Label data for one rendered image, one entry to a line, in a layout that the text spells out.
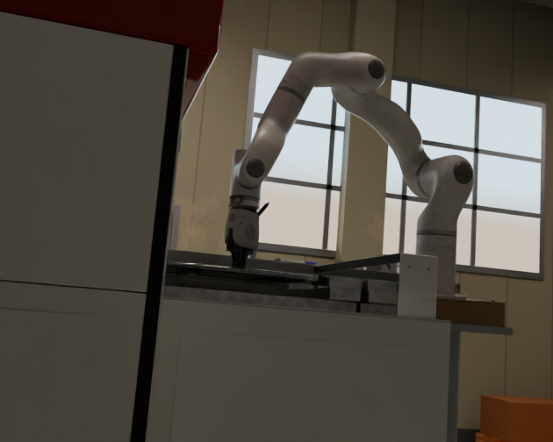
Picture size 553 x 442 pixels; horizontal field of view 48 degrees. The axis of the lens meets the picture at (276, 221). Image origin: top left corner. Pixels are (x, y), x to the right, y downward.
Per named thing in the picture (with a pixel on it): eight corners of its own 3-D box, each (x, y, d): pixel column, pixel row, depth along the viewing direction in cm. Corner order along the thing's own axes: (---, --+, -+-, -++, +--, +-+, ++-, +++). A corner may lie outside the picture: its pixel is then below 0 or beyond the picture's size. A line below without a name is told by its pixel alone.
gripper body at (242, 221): (244, 202, 161) (240, 245, 159) (266, 210, 169) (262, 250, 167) (221, 203, 165) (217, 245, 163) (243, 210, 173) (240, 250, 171)
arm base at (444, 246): (451, 298, 197) (453, 239, 199) (478, 301, 179) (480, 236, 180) (393, 295, 195) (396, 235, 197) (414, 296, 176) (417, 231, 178)
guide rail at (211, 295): (151, 297, 141) (153, 283, 141) (150, 297, 143) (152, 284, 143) (355, 314, 154) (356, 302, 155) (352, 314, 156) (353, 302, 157)
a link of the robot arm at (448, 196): (441, 238, 196) (443, 163, 198) (479, 236, 179) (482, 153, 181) (408, 235, 192) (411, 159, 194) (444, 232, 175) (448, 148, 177)
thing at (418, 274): (398, 317, 134) (400, 252, 136) (312, 312, 187) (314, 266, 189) (436, 319, 137) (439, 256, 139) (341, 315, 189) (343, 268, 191)
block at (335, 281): (329, 287, 150) (329, 274, 151) (324, 287, 153) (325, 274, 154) (359, 289, 152) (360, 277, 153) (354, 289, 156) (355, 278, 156)
